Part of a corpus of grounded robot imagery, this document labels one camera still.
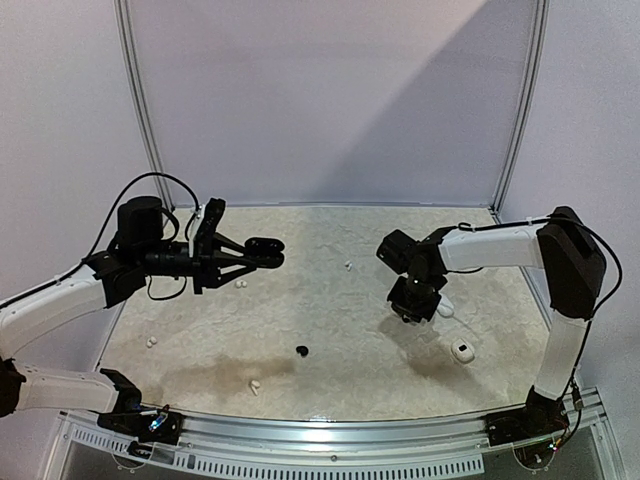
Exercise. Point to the right aluminium frame post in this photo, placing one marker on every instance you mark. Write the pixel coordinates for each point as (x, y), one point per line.
(527, 89)

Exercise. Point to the white case with black window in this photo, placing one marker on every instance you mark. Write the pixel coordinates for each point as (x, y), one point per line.
(462, 351)

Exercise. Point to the left aluminium frame post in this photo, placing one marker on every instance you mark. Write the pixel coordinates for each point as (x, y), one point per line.
(136, 85)

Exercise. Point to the black oval charging case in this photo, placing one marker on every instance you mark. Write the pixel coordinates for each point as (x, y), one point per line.
(267, 253)

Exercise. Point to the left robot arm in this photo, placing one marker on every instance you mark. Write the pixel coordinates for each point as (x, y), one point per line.
(138, 251)

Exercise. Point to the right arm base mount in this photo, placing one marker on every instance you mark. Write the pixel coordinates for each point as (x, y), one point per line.
(520, 425)

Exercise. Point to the aluminium front rail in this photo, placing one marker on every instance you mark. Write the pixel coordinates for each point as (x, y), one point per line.
(450, 447)

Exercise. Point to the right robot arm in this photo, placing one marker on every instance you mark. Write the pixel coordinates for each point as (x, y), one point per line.
(559, 246)

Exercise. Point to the white oval charging case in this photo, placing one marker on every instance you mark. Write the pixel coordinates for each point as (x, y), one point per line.
(445, 307)

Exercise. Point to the black clip earbud centre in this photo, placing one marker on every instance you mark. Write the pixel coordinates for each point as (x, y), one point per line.
(302, 351)

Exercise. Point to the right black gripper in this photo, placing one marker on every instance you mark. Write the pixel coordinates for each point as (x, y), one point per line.
(413, 307)

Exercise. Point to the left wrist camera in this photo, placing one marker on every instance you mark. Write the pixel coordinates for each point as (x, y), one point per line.
(201, 233)

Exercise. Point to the aluminium frame post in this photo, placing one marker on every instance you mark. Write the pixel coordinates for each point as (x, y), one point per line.
(527, 89)
(136, 85)

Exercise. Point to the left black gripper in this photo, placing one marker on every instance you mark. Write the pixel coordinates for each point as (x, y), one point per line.
(209, 270)

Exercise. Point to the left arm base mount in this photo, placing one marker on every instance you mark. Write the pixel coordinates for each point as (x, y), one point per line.
(147, 425)

